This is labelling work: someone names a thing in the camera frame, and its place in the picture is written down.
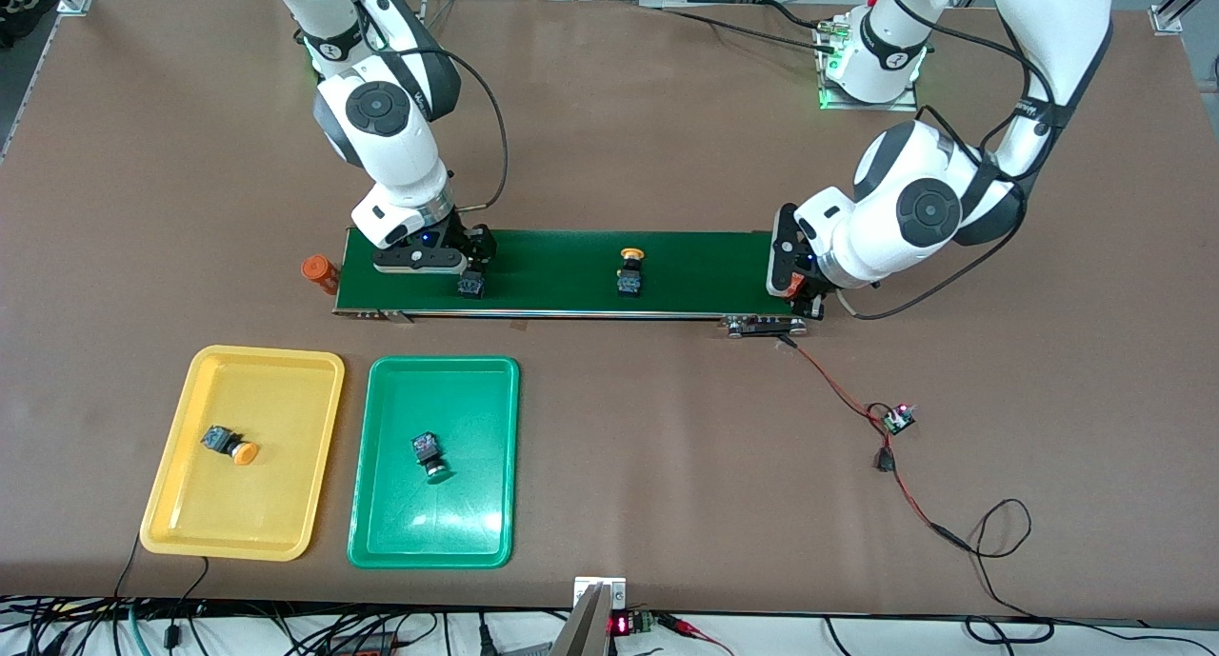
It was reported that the yellow mushroom push button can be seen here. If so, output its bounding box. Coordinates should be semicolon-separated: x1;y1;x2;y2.
200;425;260;467
615;248;647;299

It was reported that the green conveyor belt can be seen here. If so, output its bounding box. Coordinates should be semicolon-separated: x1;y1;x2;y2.
331;225;809;340

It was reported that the green plastic tray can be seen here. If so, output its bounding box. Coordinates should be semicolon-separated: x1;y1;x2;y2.
347;355;521;569

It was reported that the red clip lead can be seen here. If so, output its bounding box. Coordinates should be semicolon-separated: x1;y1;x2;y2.
655;613;736;656

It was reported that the yellow plastic tray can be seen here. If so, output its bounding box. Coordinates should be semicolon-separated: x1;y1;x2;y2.
140;345;346;562

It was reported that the red black wire pair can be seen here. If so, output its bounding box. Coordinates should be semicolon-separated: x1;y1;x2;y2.
779;336;974;554

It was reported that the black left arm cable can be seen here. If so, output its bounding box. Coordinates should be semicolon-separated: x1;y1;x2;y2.
838;194;1028;321
881;0;1060;152

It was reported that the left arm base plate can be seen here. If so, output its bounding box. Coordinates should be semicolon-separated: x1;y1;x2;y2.
817;16;921;112

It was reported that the black base power cable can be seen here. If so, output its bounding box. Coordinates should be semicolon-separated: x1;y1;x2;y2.
660;5;839;55

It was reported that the thin black looped cable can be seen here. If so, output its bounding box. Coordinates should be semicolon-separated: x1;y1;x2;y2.
964;497;1058;646

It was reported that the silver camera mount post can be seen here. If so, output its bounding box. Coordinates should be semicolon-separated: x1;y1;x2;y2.
550;576;628;656

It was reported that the black cable with plug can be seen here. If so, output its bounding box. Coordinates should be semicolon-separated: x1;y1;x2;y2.
164;556;212;649

